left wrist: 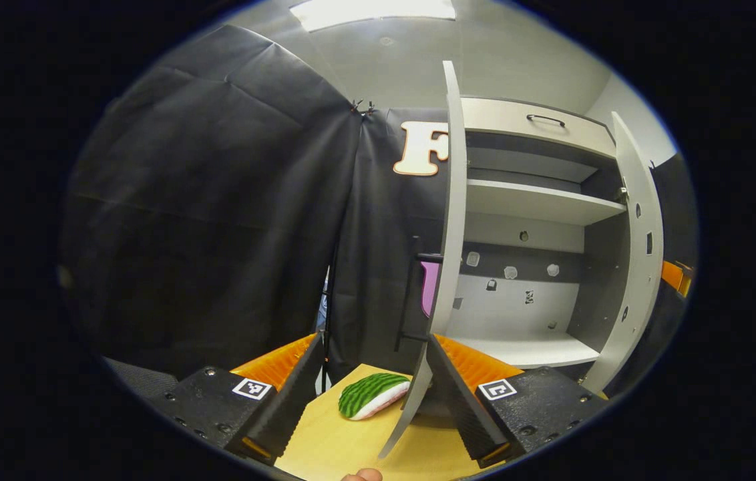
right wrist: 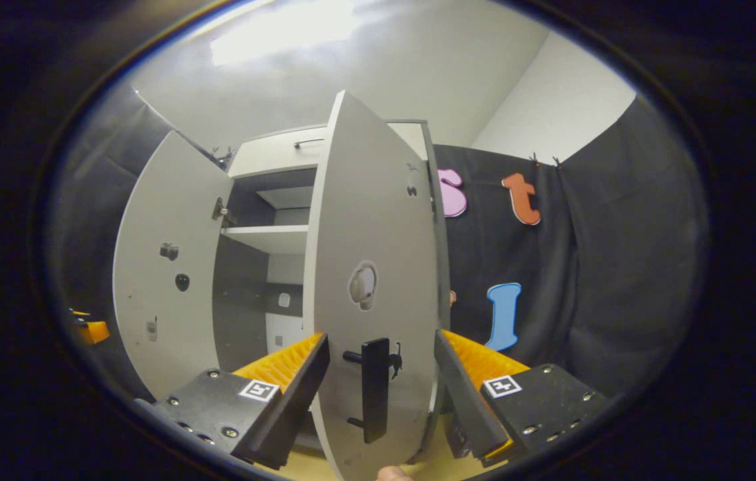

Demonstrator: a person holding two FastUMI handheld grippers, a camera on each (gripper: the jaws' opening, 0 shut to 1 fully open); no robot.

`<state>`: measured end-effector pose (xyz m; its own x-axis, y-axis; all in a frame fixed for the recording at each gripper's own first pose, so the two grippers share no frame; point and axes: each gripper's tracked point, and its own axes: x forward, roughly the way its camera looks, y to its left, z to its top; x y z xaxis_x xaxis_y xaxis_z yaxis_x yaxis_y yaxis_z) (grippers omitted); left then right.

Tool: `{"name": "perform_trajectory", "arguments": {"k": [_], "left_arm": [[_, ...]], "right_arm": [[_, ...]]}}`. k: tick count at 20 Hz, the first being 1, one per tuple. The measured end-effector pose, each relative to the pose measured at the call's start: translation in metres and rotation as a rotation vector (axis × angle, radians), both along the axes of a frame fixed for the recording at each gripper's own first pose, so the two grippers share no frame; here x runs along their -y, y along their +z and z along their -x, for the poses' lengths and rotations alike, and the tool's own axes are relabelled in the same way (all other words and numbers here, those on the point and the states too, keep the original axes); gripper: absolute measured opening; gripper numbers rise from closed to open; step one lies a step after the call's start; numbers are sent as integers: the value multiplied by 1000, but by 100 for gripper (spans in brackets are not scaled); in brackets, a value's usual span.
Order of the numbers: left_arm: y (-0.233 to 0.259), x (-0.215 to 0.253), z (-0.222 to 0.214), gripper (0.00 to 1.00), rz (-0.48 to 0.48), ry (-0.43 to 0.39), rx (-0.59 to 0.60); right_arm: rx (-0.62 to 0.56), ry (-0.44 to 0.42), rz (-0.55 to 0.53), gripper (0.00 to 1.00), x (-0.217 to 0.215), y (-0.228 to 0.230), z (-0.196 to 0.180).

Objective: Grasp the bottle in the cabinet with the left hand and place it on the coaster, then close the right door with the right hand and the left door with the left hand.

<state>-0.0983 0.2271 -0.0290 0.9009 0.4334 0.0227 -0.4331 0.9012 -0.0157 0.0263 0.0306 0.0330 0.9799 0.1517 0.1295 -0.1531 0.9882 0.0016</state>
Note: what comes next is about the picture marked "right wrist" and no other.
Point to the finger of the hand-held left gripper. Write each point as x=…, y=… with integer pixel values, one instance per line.
x=94, y=332

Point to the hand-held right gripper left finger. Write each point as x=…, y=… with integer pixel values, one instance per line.
x=298, y=394

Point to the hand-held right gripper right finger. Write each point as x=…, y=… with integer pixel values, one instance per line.
x=465, y=394

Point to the white cabinet door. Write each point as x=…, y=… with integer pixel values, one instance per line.
x=371, y=214
x=164, y=194

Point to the white and grey cabinet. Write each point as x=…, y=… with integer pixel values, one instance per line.
x=238, y=294

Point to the white cabinet shelf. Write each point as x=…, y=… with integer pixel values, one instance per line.
x=271, y=238

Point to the metal door hinge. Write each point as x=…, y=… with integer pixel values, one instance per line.
x=223, y=212

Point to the white cabinet drawer front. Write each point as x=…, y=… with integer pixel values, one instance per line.
x=264, y=157

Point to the black backdrop cloth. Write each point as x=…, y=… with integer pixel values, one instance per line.
x=618, y=267

